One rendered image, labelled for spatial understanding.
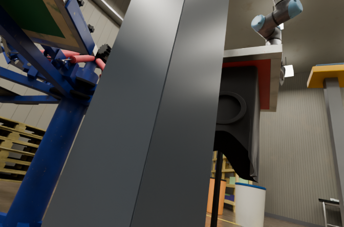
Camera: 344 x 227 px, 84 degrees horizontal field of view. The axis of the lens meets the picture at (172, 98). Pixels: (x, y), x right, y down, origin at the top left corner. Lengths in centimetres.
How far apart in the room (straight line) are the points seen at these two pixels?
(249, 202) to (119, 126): 377
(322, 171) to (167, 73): 841
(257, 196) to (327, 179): 483
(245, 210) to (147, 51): 380
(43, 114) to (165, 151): 461
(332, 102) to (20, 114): 462
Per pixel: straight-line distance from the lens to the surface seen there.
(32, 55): 119
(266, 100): 118
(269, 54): 83
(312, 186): 854
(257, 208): 403
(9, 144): 370
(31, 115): 476
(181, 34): 33
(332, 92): 93
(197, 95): 34
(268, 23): 113
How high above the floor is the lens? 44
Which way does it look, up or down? 23 degrees up
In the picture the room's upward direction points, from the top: 12 degrees clockwise
